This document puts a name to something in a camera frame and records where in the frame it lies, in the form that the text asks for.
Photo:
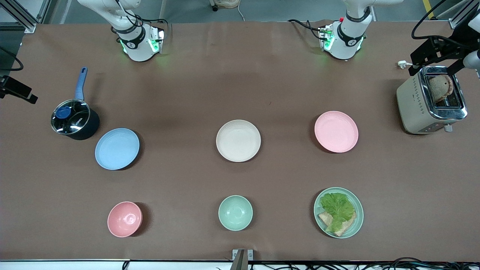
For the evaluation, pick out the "pink plate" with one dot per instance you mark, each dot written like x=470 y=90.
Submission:
x=336 y=131

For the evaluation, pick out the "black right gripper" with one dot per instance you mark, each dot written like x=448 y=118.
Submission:
x=3 y=83

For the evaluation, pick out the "beige chrome toaster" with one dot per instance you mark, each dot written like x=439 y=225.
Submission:
x=414 y=105

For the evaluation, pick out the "brown bread in toaster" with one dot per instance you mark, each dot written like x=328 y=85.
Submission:
x=438 y=88

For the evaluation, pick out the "metal table bracket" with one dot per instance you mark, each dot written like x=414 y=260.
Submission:
x=242 y=258

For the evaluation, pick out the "brown table cover sheet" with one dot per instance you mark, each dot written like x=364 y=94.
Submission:
x=240 y=93

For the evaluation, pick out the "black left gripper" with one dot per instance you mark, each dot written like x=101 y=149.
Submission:
x=452 y=45

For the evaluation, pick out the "blue plate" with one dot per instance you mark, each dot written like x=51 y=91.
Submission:
x=117 y=149

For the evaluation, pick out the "glass lid with blue knob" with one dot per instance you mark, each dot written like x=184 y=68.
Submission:
x=71 y=117

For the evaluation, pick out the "aluminium frame profile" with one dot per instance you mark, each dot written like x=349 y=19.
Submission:
x=459 y=17
x=22 y=17

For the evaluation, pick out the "beige plate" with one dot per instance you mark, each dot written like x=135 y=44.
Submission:
x=238 y=140

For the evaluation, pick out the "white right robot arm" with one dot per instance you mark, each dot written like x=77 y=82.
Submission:
x=137 y=41

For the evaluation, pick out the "green lettuce leaf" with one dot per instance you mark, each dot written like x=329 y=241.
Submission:
x=337 y=208

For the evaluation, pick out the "beige chair base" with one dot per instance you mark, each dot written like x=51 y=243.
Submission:
x=225 y=3

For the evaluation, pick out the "pink bowl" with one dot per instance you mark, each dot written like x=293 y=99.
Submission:
x=124 y=219

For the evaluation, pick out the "brown bread slice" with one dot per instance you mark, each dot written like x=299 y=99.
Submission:
x=347 y=227

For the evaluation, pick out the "green bowl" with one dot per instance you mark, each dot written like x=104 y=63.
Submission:
x=235 y=212

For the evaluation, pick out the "green plate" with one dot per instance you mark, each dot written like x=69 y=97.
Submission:
x=358 y=217

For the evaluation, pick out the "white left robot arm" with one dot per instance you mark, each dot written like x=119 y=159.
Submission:
x=347 y=37

